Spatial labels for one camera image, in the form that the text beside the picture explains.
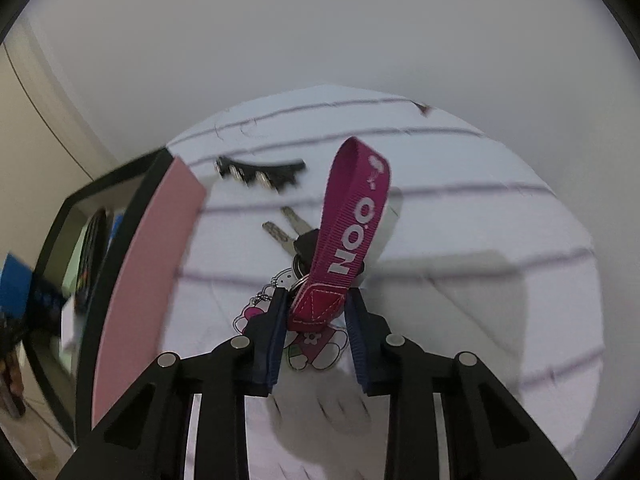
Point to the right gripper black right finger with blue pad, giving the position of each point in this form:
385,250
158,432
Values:
488,433

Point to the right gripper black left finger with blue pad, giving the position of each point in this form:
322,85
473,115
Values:
145,433

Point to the blue and black steel tumbler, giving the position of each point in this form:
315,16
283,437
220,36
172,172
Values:
29,303

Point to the black tv remote control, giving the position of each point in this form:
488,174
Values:
91,257

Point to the pink keychain with keys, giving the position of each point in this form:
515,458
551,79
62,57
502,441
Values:
299,321

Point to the white usb charger cube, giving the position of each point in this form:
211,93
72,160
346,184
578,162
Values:
72,327

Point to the clear tube with blue cap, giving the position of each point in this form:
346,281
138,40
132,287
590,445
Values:
116,222

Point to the pink box with black rim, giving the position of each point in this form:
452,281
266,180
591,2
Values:
125,317

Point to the white striped cloud tablecloth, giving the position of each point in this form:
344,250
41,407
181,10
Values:
474,252

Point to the black hair clip with pearls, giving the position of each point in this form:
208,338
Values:
276,177

